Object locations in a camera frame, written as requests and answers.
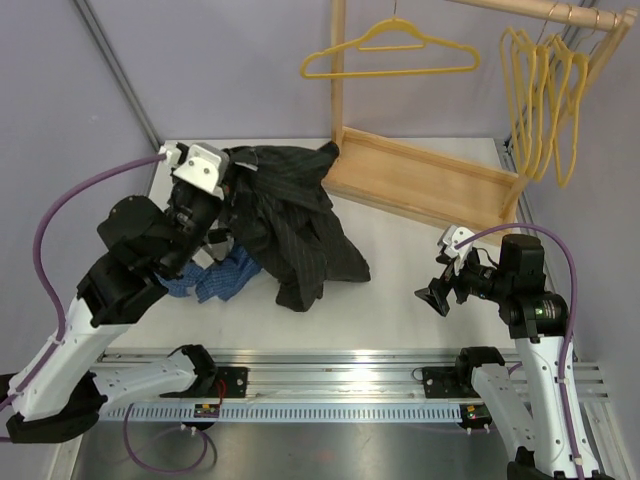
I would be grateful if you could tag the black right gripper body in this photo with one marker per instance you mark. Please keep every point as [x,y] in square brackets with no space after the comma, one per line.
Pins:
[476,279]

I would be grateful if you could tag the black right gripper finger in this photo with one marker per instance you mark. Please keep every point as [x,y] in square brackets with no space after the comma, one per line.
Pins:
[435,295]
[452,259]

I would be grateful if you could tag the black pinstripe shirt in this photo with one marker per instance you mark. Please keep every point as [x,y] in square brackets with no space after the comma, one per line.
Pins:
[279,212]

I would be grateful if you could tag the blue plaid shirt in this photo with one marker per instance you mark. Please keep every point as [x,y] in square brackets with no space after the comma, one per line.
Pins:
[221,280]

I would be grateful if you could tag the hanger of plaid shirt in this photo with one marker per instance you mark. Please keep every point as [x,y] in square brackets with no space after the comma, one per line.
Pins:
[542,62]

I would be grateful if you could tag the hanger of checkered shirt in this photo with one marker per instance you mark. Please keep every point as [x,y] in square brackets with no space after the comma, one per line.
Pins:
[519,66]

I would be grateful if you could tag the yellow hanger of blue shirt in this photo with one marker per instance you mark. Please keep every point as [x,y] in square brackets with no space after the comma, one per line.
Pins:
[554,90]

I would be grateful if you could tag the yellow hanger of white shirt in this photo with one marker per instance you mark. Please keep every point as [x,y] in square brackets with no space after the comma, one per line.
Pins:
[572,88]

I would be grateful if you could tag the hanger of black shirt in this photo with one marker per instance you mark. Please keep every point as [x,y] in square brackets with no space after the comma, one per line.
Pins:
[391,47]

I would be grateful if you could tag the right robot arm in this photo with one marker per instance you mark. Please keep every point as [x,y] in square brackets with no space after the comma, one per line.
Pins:
[544,436]

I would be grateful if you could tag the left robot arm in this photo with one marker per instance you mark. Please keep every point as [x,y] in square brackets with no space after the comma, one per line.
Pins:
[59,396]

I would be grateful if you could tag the wooden clothes rack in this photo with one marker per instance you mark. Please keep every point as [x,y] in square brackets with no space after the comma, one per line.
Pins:
[437,188]

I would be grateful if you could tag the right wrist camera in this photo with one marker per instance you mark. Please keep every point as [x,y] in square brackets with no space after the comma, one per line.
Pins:
[457,237]

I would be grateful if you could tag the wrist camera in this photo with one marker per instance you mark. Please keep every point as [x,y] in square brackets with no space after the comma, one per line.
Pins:
[199,164]
[457,237]

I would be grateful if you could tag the aluminium rail base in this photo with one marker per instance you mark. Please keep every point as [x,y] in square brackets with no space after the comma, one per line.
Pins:
[387,376]

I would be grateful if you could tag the white slotted cable duct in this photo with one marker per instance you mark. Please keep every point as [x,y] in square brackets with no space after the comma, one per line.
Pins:
[240,412]

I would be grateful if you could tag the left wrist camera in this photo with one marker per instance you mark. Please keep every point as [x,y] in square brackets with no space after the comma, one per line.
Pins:
[199,164]

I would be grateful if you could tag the aluminium corner frame post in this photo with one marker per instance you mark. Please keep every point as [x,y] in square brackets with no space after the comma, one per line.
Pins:
[98,35]

